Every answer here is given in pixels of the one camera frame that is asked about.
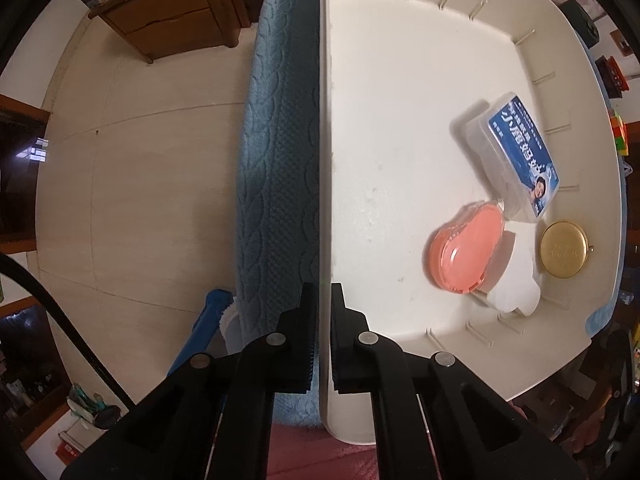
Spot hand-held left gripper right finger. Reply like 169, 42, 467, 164
330, 282, 586, 480

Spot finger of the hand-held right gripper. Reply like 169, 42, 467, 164
595, 329, 640, 466

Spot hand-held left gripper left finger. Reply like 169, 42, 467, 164
60, 282, 319, 480

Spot gold round compact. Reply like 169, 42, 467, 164
539, 220, 596, 278

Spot pink correction tape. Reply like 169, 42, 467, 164
427, 200, 506, 295

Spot white plastic storage tray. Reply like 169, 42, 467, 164
318, 0, 627, 445

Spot clear box blue label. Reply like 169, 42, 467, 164
452, 91, 561, 223

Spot colourful puzzle cube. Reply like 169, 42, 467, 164
607, 107, 633, 157

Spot pink fleece clothing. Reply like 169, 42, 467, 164
267, 422, 391, 480

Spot cup with brushes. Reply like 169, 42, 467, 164
65, 382, 121, 431

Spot dark wooden shelf unit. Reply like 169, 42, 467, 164
0, 94, 51, 256

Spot wooden side cabinet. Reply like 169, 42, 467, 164
89, 0, 273, 64

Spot blue plastic handle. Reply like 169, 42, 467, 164
165, 288, 233, 376

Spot thick black cable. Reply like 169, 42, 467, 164
0, 252, 138, 416

